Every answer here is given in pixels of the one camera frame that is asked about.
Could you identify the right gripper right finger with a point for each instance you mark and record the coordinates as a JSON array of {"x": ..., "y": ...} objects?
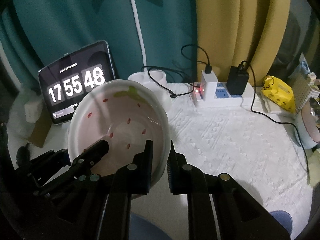
[{"x": 176, "y": 174}]

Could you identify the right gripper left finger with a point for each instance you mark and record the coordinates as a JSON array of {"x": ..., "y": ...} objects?
[{"x": 146, "y": 162}]

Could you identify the pink strawberry bowl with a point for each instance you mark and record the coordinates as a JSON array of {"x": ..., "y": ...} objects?
[{"x": 125, "y": 114}]

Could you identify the blue plate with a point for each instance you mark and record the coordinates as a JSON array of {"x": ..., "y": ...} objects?
[{"x": 141, "y": 228}]

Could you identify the large blue bowl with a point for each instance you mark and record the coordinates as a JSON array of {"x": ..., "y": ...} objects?
[{"x": 283, "y": 218}]

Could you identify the round black pouch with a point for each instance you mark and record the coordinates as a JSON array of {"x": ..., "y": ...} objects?
[{"x": 23, "y": 155}]

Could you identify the white desk lamp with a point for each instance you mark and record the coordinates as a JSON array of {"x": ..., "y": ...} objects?
[{"x": 120, "y": 24}]

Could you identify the cardboard box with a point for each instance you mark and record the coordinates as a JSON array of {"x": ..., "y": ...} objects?
[{"x": 41, "y": 129}]

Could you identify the white tablecloth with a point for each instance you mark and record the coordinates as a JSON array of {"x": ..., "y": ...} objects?
[{"x": 263, "y": 157}]

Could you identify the white power strip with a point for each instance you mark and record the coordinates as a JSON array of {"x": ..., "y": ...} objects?
[{"x": 222, "y": 98}]

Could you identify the white charger plug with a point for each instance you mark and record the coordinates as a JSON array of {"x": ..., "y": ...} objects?
[{"x": 208, "y": 85}]

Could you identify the small white box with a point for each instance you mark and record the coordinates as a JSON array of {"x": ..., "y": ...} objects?
[{"x": 33, "y": 110}]

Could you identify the tablet showing clock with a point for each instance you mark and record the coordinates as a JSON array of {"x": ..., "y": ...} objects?
[{"x": 65, "y": 82}]

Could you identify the black power adapter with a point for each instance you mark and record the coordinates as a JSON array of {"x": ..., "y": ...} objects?
[{"x": 237, "y": 80}]

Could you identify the yellow wipes packet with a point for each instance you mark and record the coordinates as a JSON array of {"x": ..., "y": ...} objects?
[{"x": 279, "y": 92}]

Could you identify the pale yellow tissue pack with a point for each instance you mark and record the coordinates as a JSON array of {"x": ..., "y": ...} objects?
[{"x": 314, "y": 168}]

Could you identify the white perforated basket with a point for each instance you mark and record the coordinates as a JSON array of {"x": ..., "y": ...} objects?
[{"x": 303, "y": 83}]

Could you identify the yellow curtain left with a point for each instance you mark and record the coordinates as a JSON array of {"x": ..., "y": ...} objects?
[{"x": 231, "y": 31}]

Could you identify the teal curtain left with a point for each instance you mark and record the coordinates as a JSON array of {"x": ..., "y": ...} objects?
[{"x": 35, "y": 33}]

